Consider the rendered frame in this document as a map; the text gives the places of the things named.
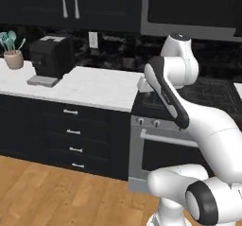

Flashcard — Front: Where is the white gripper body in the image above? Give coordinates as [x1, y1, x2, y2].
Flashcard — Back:
[137, 75, 156, 95]

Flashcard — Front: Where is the dark upper cabinet door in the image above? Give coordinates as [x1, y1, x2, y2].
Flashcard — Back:
[0, 0, 72, 29]
[69, 0, 144, 34]

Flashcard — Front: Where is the dark cabinet door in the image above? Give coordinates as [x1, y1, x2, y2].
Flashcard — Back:
[0, 94, 43, 162]
[69, 0, 144, 34]
[0, 0, 72, 29]

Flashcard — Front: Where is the dark lower cabinet door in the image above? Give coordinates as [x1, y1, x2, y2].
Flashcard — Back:
[0, 94, 43, 162]

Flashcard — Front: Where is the dark drawer front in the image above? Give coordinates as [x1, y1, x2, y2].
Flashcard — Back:
[45, 153, 112, 177]
[40, 99, 113, 126]
[43, 137, 112, 160]
[42, 119, 112, 143]

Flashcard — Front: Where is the silver oven door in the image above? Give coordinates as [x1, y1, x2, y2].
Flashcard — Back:
[128, 126, 216, 194]

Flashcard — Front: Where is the black hob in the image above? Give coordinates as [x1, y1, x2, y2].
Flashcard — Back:
[131, 76, 242, 118]

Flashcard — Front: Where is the silver black microwave oven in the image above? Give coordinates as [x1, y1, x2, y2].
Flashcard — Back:
[140, 0, 242, 43]

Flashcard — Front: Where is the black coffee machine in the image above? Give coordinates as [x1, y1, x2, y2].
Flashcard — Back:
[26, 34, 76, 89]

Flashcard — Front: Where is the teal slim utensil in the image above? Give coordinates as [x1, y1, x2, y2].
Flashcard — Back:
[16, 37, 27, 52]

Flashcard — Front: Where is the beige utensil pot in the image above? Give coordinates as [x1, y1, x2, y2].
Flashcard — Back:
[3, 49, 25, 71]

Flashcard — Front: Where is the teal spoon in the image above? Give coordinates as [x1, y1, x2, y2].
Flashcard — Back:
[7, 29, 17, 52]

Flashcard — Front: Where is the teal spatula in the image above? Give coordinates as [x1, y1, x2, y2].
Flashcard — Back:
[0, 31, 9, 53]

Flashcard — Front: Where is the silver oven door handle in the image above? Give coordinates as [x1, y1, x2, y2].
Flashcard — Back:
[139, 128, 200, 148]

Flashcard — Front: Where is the white wall outlet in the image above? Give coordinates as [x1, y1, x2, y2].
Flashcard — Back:
[88, 31, 99, 50]

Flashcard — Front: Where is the silver long cabinet handle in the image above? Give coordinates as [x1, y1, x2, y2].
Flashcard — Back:
[71, 0, 81, 20]
[59, 0, 69, 19]

